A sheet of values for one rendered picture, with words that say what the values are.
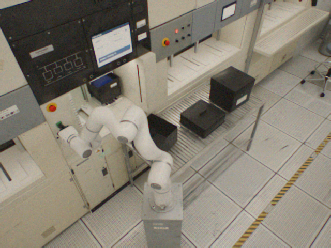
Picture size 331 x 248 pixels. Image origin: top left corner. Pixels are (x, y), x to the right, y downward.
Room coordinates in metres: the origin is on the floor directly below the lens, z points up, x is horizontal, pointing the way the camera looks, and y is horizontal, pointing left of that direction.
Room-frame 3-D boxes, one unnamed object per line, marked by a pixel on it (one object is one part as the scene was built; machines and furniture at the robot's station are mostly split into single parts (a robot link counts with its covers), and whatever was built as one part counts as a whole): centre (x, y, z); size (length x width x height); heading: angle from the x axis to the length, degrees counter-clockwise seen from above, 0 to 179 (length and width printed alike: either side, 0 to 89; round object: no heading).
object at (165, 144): (1.42, 0.08, 0.85); 0.28 x 0.28 x 0.17; 52
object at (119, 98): (1.86, 0.52, 0.89); 0.22 x 0.21 x 0.04; 42
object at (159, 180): (0.87, 0.04, 1.07); 0.19 x 0.12 x 0.24; 165
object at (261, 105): (1.70, -0.30, 0.38); 1.30 x 0.60 x 0.76; 132
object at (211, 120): (1.66, -0.34, 0.83); 0.29 x 0.29 x 0.13; 43
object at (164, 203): (0.90, 0.03, 0.85); 0.19 x 0.19 x 0.18
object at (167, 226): (0.90, 0.03, 0.38); 0.28 x 0.28 x 0.76; 87
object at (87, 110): (1.64, 0.69, 0.89); 0.22 x 0.21 x 0.04; 42
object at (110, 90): (1.86, 0.52, 1.06); 0.24 x 0.20 x 0.32; 132
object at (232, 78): (1.95, -0.63, 0.89); 0.29 x 0.29 x 0.25; 38
